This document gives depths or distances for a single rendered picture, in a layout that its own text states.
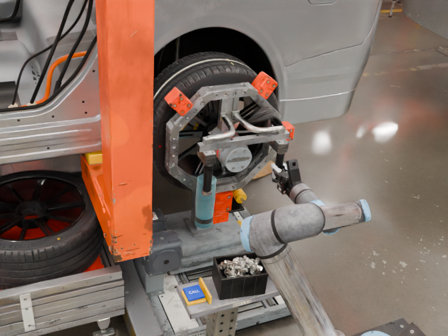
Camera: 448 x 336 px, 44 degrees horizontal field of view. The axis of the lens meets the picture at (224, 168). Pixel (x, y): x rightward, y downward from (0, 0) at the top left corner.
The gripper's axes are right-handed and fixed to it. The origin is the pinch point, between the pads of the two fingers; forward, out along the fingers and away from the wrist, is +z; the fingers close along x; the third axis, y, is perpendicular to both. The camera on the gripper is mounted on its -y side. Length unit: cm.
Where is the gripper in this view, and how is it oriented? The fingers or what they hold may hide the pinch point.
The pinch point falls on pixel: (277, 163)
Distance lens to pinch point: 251.3
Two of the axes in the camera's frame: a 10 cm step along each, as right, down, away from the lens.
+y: -0.8, 8.4, 5.3
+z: -4.0, -5.2, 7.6
